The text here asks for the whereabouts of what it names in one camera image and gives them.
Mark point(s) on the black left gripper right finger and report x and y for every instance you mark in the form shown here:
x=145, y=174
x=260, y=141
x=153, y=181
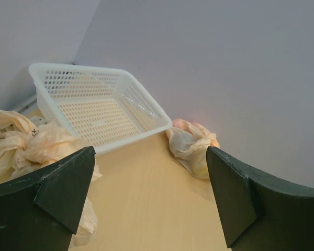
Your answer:
x=259, y=211

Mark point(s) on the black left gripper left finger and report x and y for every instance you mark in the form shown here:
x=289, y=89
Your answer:
x=42, y=210

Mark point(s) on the translucent plastic bag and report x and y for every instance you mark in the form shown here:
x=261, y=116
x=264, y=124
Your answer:
x=27, y=145

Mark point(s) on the knotted plastic bag far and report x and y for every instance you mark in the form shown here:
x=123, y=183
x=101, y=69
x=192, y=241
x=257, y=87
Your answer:
x=188, y=142

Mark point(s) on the white plastic mesh basket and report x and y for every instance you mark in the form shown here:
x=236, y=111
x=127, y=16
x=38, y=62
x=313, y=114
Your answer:
x=109, y=108

